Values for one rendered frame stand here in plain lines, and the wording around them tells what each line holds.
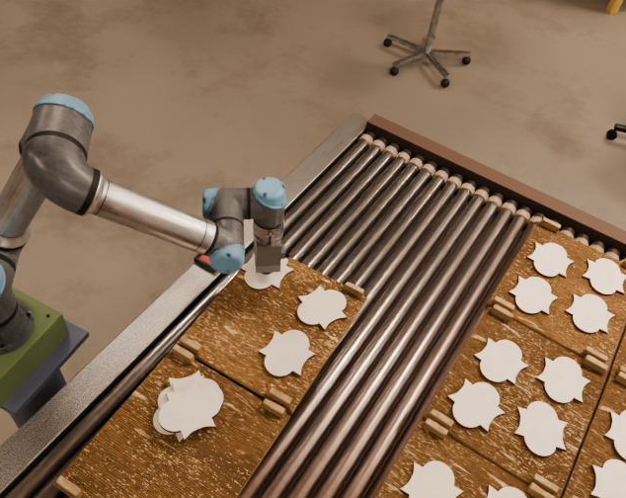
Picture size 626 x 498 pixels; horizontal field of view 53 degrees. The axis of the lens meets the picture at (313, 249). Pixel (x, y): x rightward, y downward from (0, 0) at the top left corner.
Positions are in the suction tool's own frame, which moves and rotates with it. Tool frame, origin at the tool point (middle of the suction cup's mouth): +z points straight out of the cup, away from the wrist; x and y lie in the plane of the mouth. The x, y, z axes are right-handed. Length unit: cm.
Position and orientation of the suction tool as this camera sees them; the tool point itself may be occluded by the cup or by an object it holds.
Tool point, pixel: (266, 271)
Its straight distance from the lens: 168.5
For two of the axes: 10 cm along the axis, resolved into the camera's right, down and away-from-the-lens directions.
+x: -9.9, 0.5, -1.5
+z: -0.9, 6.4, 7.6
